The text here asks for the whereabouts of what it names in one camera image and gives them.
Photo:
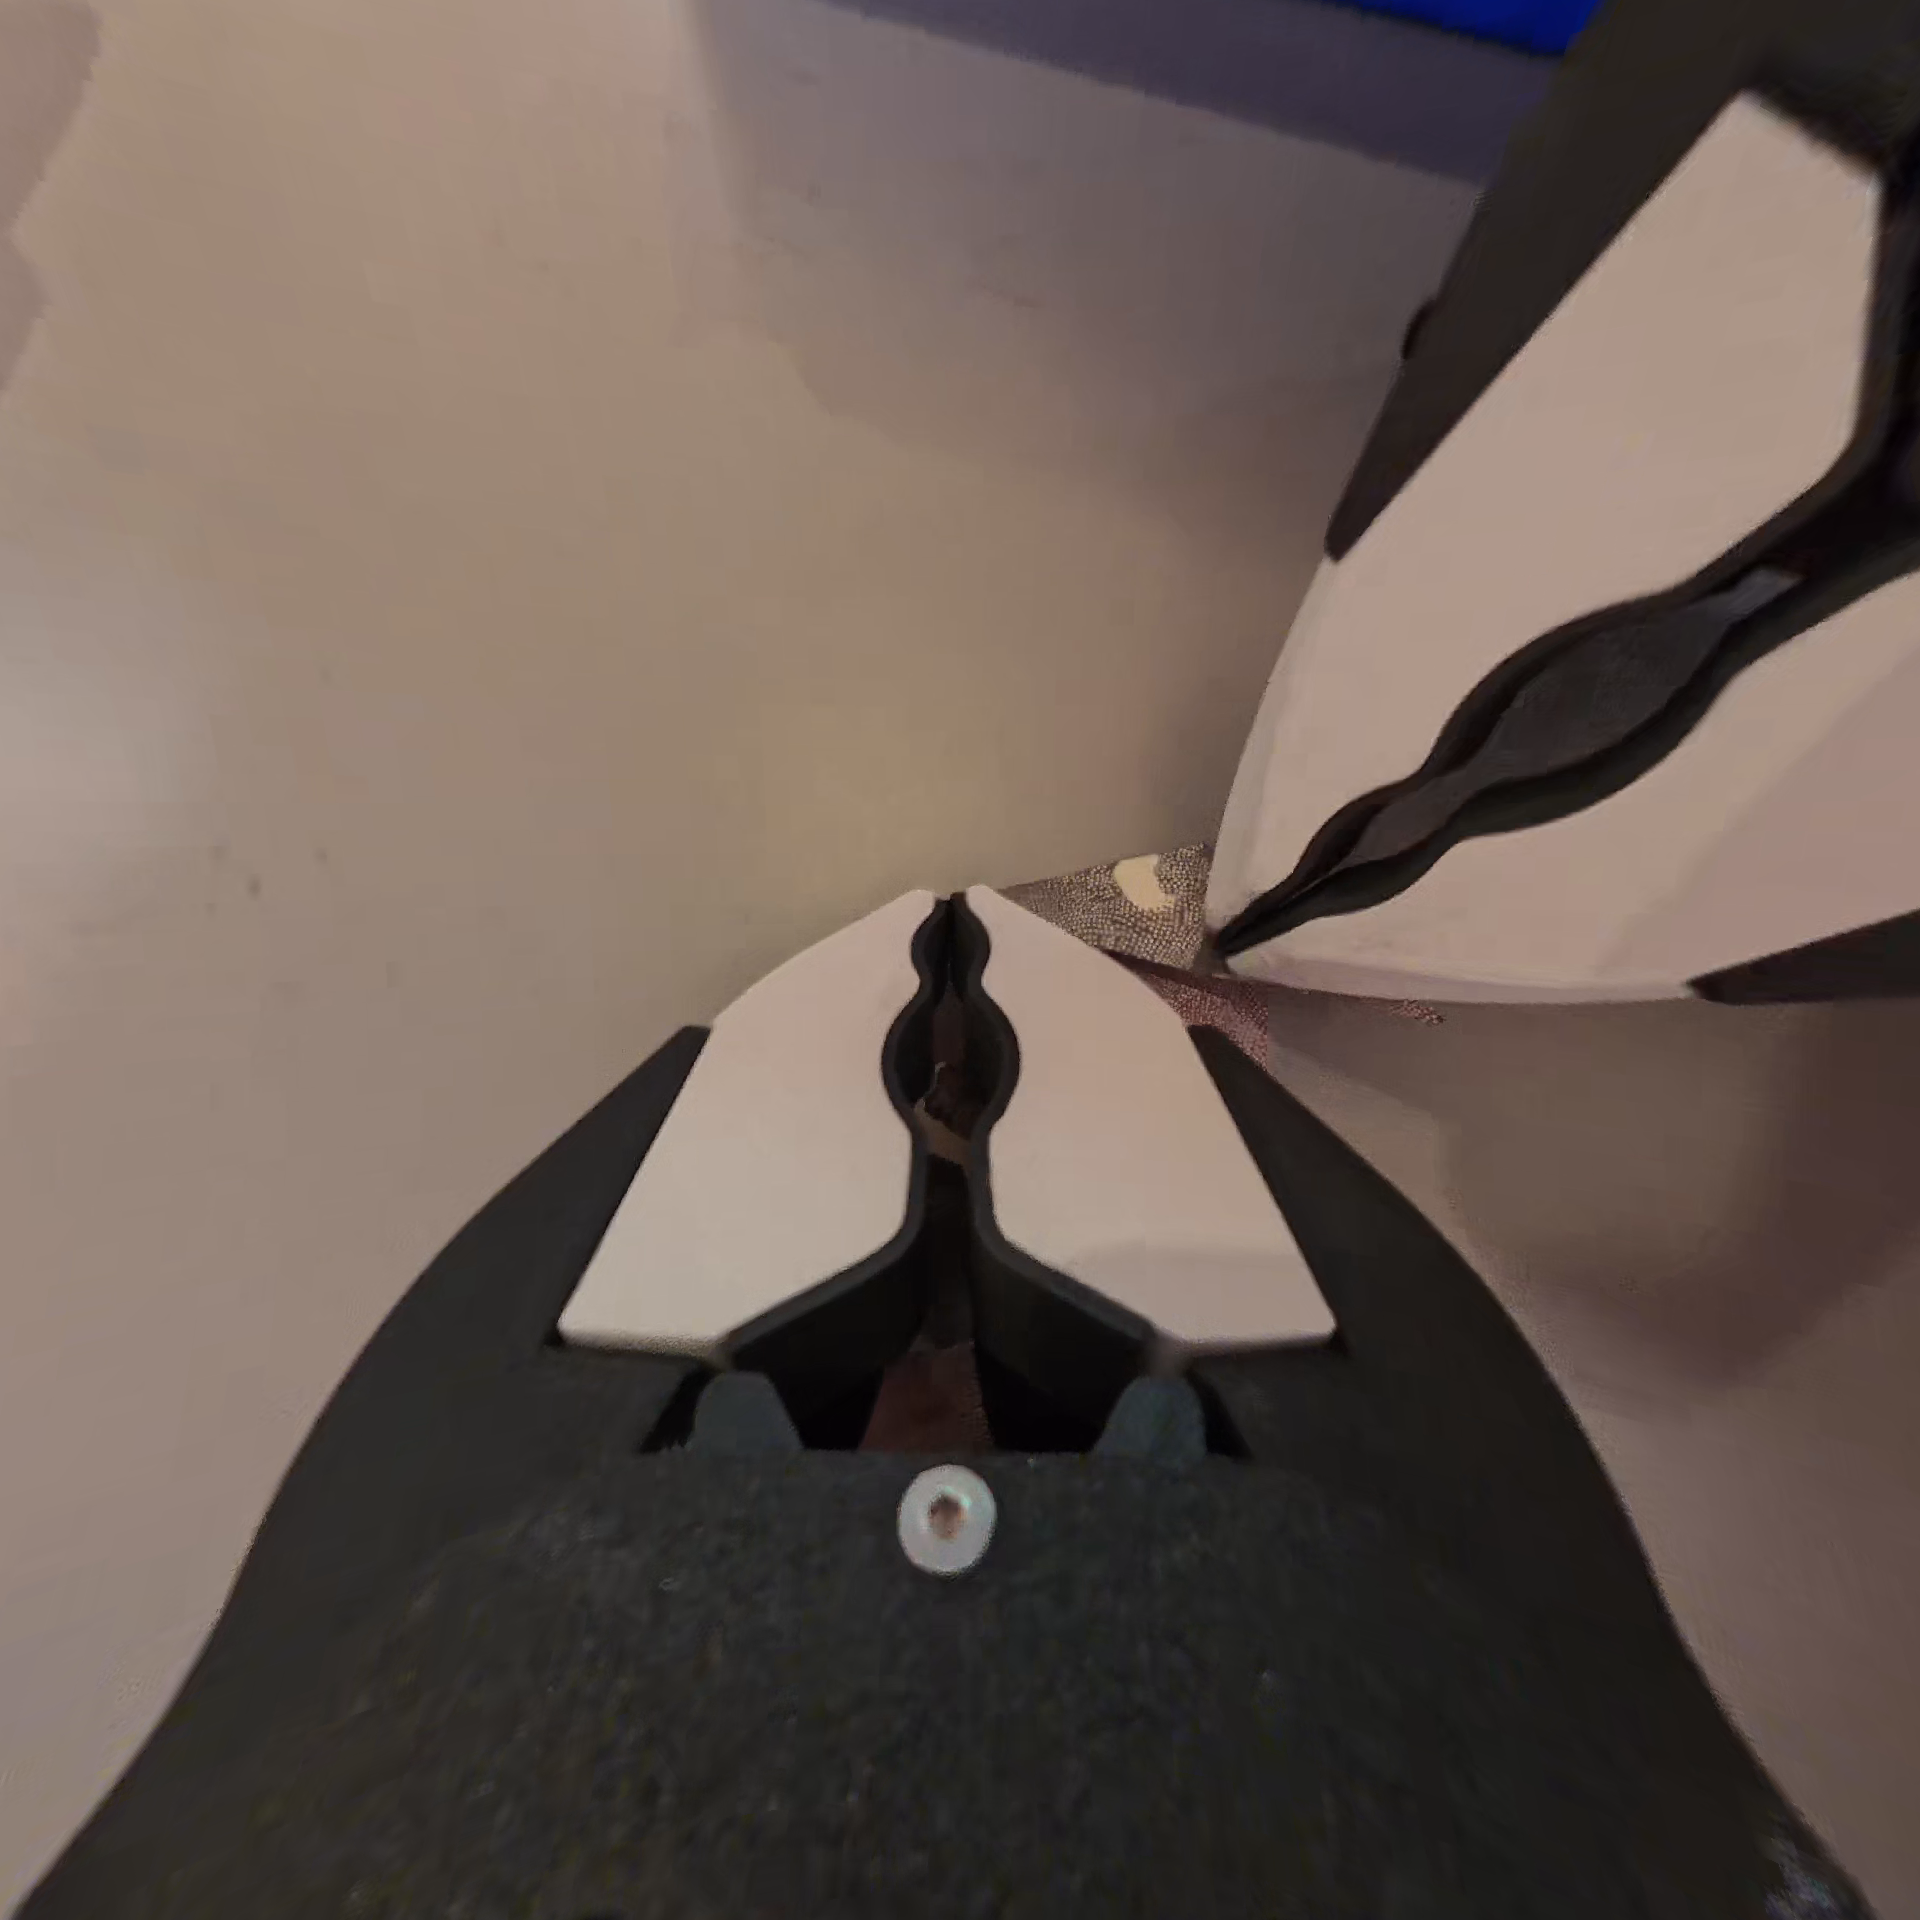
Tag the blue mat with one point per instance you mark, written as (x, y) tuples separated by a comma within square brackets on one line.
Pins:
[(1471, 18)]

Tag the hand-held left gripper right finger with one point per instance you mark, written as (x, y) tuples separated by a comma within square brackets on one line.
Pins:
[(1142, 1185)]

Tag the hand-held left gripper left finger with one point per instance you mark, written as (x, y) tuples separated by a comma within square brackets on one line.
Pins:
[(765, 1185)]

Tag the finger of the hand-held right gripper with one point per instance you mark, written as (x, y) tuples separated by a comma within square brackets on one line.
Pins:
[(1725, 855), (1575, 451)]

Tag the crane patterned origami paper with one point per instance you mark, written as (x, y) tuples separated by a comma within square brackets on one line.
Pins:
[(1109, 915)]

